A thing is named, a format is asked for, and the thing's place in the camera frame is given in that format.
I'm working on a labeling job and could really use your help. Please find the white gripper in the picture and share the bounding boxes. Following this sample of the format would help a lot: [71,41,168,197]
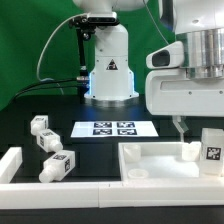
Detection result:
[145,41,224,142]

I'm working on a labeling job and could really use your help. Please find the white square table top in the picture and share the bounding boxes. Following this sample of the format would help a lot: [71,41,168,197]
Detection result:
[118,141,222,181]

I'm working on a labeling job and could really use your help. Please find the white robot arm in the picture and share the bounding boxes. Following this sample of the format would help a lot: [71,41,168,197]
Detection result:
[73,0,224,117]

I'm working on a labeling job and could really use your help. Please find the white front fence bar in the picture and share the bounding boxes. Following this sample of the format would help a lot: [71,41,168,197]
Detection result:
[0,178,224,210]

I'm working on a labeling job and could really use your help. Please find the white fence bar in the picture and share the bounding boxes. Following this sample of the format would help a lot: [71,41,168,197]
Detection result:
[0,178,224,210]
[0,147,23,184]

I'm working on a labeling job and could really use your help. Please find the white tag sheet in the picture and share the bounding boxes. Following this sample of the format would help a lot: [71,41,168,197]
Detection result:
[71,121,158,138]

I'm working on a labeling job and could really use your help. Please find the white left fence bar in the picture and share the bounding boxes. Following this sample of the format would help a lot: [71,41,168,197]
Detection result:
[0,147,23,184]

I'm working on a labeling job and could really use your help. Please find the thin grey cable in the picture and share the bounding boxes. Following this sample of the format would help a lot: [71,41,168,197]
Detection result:
[142,0,170,46]

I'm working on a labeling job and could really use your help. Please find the grey camera on mount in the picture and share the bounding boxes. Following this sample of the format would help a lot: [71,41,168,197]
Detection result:
[87,12,119,26]

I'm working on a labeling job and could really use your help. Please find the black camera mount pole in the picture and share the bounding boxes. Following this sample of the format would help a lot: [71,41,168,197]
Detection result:
[69,16,95,103]

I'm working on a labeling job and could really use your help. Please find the white cable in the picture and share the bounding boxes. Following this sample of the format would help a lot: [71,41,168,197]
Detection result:
[36,13,88,96]

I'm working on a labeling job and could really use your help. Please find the black cables on table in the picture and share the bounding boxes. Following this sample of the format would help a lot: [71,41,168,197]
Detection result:
[11,77,91,102]

